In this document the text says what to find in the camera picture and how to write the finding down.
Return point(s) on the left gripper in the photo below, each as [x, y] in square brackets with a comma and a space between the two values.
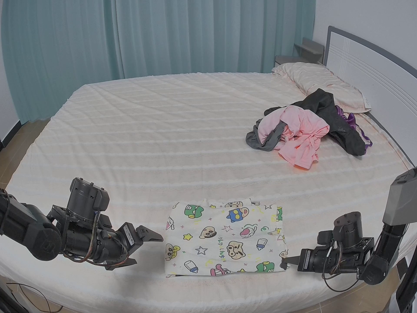
[112, 245]

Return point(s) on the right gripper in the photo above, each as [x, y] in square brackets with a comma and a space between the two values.
[317, 259]

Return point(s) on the white printed pyjama top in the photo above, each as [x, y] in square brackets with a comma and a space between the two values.
[228, 240]

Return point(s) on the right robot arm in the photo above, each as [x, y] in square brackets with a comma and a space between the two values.
[387, 240]

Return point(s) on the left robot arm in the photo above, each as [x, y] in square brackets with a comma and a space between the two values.
[35, 230]

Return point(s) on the bed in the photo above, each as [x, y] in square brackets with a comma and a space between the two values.
[163, 126]

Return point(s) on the pink and grey garment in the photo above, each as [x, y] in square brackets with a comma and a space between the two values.
[303, 132]

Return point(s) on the dark grey garment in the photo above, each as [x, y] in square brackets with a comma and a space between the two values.
[345, 132]

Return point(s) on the purple garment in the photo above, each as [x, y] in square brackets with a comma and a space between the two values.
[351, 119]

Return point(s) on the cream pillow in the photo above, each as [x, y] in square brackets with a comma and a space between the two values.
[322, 80]

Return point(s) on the grey bedside table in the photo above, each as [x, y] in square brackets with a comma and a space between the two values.
[309, 49]

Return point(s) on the blue-green curtain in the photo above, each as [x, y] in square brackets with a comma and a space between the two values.
[163, 28]

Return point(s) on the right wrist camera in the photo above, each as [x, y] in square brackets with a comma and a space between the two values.
[325, 237]

